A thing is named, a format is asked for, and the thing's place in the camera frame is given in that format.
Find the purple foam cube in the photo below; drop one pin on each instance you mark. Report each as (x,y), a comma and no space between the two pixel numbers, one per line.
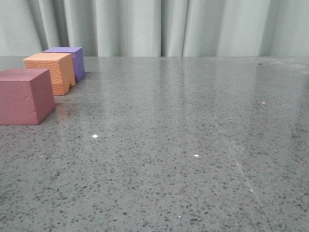
(77,58)

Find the red foam cube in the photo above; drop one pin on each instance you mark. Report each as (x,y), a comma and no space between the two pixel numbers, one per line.
(26,96)

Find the pale green curtain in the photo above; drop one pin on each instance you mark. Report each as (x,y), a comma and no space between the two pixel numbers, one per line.
(154,28)

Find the orange foam cube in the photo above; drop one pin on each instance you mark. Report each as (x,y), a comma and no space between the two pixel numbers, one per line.
(60,66)

